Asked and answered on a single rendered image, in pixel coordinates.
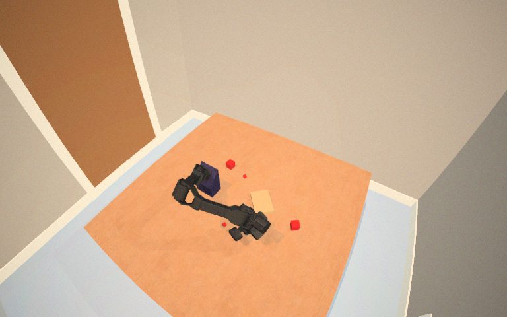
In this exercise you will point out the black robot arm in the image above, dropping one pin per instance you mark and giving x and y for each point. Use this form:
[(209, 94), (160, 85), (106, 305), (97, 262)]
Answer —
[(237, 215)]

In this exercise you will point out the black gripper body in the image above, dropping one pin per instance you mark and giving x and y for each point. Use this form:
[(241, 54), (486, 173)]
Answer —
[(236, 232)]

